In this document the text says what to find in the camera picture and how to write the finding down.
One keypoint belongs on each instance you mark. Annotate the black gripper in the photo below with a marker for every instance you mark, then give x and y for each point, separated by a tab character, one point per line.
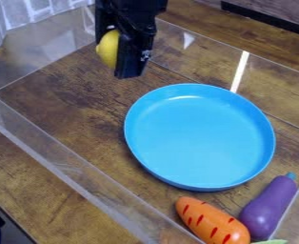
129	15

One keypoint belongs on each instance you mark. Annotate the yellow lemon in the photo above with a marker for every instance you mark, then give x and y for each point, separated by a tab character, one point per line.
106	48

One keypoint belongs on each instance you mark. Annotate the blue round tray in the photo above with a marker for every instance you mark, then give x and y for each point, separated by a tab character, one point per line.
200	137

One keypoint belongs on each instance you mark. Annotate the white patterned curtain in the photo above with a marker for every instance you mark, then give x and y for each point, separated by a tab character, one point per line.
21	12

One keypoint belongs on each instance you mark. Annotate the orange toy carrot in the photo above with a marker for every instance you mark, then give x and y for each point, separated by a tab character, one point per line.
210	224

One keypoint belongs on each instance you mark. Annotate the purple toy eggplant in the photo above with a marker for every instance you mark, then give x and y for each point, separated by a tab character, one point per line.
262	212

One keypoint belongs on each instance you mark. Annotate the green toy vegetable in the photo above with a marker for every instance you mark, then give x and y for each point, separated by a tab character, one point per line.
273	241

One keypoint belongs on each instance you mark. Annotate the clear acrylic enclosure wall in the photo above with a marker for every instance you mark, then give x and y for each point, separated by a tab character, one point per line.
71	185

